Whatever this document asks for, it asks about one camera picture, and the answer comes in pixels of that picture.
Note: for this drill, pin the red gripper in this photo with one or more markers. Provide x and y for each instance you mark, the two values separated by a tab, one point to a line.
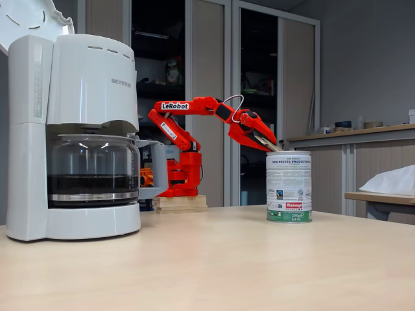
249	130

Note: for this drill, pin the white plastic bag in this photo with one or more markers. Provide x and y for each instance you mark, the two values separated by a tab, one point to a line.
392	181

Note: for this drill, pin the beige tape roll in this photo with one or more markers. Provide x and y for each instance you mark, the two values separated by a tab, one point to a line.
373	125

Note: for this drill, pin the small white cup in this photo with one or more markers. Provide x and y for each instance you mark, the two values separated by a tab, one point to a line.
325	130

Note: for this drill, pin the dark blue tape roll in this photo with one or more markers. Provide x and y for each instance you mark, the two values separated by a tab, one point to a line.
343	124

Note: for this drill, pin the white box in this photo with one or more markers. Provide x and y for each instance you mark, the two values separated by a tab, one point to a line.
412	116

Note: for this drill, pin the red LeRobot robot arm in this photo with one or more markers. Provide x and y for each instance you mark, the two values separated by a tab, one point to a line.
181	105

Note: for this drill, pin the white and green coffee tin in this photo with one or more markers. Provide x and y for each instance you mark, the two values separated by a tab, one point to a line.
288	181

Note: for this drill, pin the grey cabinet with beige doors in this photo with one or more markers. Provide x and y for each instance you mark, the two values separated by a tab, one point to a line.
207	48
298	81

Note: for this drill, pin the wooden side table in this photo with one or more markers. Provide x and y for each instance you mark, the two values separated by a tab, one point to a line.
376	198

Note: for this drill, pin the low grey cabinet wooden top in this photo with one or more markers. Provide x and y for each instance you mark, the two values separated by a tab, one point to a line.
327	168

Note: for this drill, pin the white drip coffee maker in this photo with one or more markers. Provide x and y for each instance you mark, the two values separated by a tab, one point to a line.
90	81

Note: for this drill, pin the wooden robot base block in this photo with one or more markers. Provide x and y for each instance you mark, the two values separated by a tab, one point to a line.
181	205

